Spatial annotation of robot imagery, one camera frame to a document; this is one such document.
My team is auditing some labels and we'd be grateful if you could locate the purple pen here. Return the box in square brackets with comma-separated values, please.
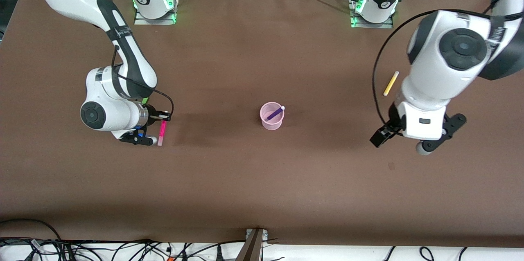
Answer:
[267, 106, 285, 122]

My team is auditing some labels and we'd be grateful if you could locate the pink pen holder cup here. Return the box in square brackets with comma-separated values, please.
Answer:
[260, 102, 285, 131]

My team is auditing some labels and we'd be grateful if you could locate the yellow pen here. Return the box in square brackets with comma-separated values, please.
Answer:
[383, 71, 400, 97]

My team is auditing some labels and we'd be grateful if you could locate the brown table cover sheet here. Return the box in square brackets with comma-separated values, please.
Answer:
[0, 0, 524, 249]

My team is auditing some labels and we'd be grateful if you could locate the dark support beam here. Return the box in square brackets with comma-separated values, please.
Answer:
[235, 229, 264, 261]

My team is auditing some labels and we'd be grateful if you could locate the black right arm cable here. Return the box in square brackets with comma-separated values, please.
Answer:
[88, 0, 175, 122]

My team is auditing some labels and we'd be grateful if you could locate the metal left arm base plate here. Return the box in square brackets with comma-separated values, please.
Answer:
[351, 16, 394, 29]

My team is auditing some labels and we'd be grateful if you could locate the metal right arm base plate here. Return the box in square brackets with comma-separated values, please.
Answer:
[134, 9, 177, 25]

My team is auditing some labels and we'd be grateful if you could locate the tangled black cable bundle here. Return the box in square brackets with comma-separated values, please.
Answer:
[0, 237, 246, 261]

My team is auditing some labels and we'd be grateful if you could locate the metal table clamp bracket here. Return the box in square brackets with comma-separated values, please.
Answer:
[246, 228, 269, 242]

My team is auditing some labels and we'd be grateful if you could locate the black looped floor cable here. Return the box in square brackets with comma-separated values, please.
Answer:
[0, 218, 62, 242]

